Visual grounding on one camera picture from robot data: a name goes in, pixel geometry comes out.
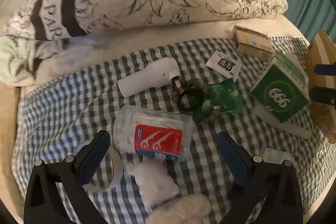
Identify beige carton box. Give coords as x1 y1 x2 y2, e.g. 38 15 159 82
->
231 25 276 60

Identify cardboard box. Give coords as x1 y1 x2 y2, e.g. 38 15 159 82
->
306 29 336 144

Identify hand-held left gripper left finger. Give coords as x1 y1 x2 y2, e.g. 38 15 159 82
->
24 130 112 224

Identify green carton box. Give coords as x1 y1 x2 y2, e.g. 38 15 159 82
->
249 51 311 123

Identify pale green cloth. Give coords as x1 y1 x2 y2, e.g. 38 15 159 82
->
0 36 66 86

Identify white handheld device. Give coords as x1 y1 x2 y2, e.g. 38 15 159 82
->
117 57 181 98

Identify white printed sachet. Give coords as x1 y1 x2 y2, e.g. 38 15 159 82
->
205 49 242 82

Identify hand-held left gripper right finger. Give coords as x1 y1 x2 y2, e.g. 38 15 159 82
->
216 132 304 224

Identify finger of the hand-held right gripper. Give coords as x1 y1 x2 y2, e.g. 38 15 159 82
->
309 86 336 112
314 63 336 77

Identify round cotton pads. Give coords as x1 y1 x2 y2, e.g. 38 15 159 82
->
147 194 212 224

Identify black hair tie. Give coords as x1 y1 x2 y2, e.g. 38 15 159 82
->
176 89 204 111

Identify green plastic bag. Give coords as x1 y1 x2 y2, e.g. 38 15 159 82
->
193 80 246 119

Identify pale blue packet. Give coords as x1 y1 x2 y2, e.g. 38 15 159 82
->
262 147 305 177

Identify white cotton pad pack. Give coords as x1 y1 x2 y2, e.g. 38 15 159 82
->
126 161 180 210

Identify checked blanket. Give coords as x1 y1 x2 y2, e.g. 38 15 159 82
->
12 36 331 224

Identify tape roll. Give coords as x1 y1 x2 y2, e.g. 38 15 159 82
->
72 141 124 191

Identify clear floss pick jar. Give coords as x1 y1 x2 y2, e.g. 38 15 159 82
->
113 105 193 161

